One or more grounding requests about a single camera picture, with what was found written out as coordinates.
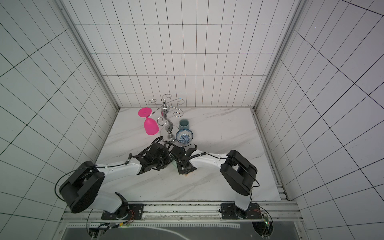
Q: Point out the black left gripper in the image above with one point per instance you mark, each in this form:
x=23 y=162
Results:
x=168 y=160

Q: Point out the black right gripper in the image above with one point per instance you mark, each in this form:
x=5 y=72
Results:
x=179 y=160

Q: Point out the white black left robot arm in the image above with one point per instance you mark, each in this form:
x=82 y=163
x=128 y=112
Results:
x=82 y=189

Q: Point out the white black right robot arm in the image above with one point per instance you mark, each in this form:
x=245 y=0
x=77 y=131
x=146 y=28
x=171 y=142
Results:
x=239 y=173

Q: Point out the blue white porcelain bowl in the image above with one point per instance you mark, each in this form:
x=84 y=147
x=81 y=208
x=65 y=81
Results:
x=184 y=136

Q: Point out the silver metal glass rack stand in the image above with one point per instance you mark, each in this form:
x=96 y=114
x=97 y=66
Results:
x=167 y=132

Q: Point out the pink plastic wine glass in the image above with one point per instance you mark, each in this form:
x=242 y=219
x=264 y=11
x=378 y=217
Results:
x=150 y=125

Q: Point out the teal ceramic cup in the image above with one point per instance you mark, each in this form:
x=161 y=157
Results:
x=184 y=124

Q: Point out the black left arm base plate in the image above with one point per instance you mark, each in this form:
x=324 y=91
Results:
x=125 y=212

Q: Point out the aluminium mounting rail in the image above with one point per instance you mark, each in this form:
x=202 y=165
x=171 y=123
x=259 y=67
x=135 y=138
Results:
x=189 y=214

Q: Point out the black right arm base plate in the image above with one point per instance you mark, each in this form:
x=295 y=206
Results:
x=231 y=212

